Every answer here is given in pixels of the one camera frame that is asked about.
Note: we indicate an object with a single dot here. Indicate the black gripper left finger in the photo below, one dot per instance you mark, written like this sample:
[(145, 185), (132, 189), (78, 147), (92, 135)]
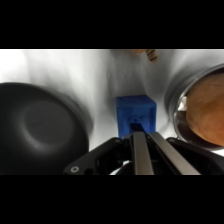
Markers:
[(142, 153)]

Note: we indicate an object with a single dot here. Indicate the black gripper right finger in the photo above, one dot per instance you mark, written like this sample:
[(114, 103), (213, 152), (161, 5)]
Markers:
[(173, 156)]

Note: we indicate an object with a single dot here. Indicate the blue cube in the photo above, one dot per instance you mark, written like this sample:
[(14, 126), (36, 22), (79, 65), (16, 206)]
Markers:
[(136, 110)]

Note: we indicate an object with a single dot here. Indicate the brown round bread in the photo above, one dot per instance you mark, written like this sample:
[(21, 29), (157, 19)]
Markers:
[(208, 110)]

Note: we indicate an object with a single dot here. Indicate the tan spotted toy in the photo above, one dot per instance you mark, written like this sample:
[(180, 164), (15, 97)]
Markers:
[(148, 54)]

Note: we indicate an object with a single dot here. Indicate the black bowl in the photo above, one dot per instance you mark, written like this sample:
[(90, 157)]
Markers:
[(40, 130)]

